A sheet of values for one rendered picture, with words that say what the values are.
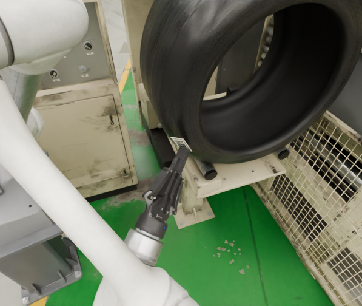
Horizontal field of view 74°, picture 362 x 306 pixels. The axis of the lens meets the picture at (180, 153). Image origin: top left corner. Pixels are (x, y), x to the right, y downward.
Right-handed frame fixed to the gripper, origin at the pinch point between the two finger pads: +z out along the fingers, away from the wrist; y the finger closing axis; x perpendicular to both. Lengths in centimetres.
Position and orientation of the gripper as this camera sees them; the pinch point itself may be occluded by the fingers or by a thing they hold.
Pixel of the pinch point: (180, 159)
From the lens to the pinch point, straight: 64.6
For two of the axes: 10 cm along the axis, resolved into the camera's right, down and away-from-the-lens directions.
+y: 4.7, 4.9, 7.3
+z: 3.8, -8.6, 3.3
